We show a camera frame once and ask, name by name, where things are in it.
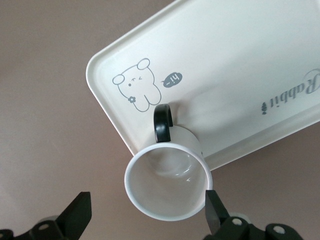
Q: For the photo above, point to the cream rabbit print tray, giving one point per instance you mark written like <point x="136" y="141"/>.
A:
<point x="212" y="62"/>

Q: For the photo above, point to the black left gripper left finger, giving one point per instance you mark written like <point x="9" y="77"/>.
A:
<point x="75" y="215"/>

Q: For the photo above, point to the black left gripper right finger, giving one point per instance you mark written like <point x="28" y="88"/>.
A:
<point x="215" y="217"/>

